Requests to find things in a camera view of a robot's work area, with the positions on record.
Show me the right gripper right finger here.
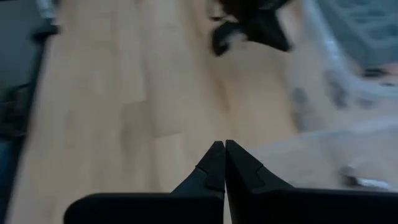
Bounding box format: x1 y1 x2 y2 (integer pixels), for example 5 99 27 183
225 139 398 224

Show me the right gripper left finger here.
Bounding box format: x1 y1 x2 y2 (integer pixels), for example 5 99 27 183
63 140 226 224

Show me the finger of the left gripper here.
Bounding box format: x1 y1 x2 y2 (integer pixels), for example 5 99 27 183
244 17 294 53
211 21 243 57

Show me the black table clamp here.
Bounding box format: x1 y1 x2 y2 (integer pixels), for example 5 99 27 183
32 24 60 42

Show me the grey power strip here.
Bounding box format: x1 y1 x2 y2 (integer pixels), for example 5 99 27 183
290 0 398 110

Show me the clear plastic bin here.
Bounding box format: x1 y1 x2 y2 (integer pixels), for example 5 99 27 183
248 0 398 191

